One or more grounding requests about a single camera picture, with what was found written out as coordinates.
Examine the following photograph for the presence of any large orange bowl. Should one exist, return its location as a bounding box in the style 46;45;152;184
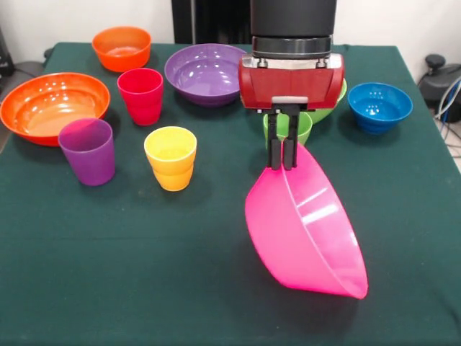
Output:
0;71;111;147

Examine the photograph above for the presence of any cable bundle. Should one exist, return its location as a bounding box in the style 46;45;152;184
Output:
434;77;461;158

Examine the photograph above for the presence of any yellow cup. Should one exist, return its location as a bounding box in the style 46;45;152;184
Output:
143;125;198;192

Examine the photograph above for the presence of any blue bowl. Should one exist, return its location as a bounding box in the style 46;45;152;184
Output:
347;82;413;136

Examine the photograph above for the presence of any pink bowl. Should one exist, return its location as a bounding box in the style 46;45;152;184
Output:
244;142;369;301

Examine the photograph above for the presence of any small orange bowl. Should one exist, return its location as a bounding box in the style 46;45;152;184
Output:
91;26;152;74

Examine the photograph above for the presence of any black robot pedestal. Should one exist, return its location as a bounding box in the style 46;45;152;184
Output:
171;0;253;45

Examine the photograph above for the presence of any green bowl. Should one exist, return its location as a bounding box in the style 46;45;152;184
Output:
309;78;349;125

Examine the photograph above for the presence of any black pedestal foot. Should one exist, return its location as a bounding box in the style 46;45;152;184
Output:
14;48;55;76
417;53;461;106

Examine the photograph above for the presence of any purple cup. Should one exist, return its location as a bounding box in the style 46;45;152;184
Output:
58;117;116;187

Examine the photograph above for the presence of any purple bowl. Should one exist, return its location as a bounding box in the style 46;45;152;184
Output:
164;43;253;108

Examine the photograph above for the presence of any green cup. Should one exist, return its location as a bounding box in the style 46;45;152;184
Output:
262;110;313;152

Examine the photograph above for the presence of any dark green tablecloth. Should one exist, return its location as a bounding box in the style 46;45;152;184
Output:
0;42;461;346

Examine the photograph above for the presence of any red cup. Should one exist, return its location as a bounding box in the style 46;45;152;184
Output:
117;67;165;127

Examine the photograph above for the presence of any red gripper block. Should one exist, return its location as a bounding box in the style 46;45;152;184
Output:
237;53;345;171

